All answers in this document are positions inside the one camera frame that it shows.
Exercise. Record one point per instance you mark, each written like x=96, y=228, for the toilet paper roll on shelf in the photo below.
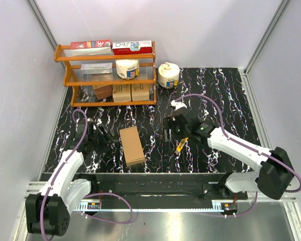
x=127, y=68

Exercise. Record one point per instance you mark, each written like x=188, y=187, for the orange wooden shelf rack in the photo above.
x=75, y=79

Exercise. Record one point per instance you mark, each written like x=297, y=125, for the right small cardboard box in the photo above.
x=140, y=92

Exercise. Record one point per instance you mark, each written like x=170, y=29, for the aluminium frame rail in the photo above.
x=47, y=188

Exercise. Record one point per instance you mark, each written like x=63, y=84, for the small cardboard box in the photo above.
x=140, y=92
x=121, y=92

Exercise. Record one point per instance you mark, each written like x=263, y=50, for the red white toothpaste box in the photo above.
x=132, y=47

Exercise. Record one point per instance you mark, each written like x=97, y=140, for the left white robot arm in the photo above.
x=49, y=210

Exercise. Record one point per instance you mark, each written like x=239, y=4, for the middle small cardboard box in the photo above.
x=121, y=92

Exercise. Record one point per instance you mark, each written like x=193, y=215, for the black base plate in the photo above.
x=161, y=192

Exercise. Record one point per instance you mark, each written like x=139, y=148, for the red silver toothpaste box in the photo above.
x=95, y=47

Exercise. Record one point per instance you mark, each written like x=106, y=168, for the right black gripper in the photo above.
x=170, y=122

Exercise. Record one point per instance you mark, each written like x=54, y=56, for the brown cardboard express box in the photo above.
x=132, y=148

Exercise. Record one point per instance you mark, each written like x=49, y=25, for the toilet paper roll on table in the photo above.
x=168, y=75

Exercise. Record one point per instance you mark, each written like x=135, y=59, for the dark brown small box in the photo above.
x=102, y=91

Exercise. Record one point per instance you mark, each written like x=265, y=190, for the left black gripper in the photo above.
x=107, y=138

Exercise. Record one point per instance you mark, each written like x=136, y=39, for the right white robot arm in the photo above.
x=271, y=169

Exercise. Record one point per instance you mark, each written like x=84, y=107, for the yellow utility knife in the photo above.
x=181, y=145

